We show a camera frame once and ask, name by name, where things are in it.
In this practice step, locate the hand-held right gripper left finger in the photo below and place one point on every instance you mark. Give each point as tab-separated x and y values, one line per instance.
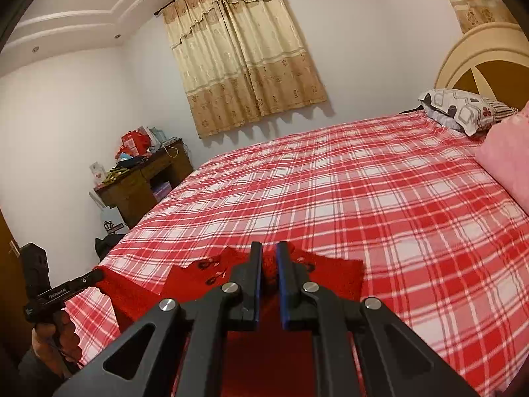
258	285

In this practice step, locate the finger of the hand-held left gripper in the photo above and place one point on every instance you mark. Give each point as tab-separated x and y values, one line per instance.
96	277

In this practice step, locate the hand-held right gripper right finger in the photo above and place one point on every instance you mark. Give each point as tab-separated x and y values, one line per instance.
283	287

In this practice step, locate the red knitted sweater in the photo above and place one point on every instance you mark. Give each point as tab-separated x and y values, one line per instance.
194	277

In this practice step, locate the person's left forearm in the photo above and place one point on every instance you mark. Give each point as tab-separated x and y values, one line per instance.
37	374

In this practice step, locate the person's left hand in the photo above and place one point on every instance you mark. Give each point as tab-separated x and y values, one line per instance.
62	339

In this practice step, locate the brown wooden door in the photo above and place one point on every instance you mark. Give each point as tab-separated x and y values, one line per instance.
8	281

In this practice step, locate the black bag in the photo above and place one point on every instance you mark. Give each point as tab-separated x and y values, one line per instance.
108	246

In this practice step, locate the white printed paper bag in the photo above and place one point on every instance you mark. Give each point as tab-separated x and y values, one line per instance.
109	219

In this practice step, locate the brown wooden desk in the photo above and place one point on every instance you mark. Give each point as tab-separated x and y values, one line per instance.
132	194

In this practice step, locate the pink box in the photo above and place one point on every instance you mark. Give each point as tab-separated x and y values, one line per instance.
161	190

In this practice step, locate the bed with red plaid sheet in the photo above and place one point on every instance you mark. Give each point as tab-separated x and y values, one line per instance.
351	198

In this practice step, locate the red gift bag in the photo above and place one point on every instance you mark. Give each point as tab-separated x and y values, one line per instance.
133	144

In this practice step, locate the beige window curtain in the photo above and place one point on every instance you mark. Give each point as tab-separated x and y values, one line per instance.
244	53

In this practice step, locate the grey patterned pillow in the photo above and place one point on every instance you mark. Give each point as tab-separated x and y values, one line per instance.
463	109

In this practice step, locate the pink floral pillow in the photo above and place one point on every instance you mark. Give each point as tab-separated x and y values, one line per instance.
508	153

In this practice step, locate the cream round headboard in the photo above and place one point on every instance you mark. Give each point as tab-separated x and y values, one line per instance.
467	56

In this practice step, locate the beige floral side curtain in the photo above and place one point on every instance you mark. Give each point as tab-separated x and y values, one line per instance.
475	0

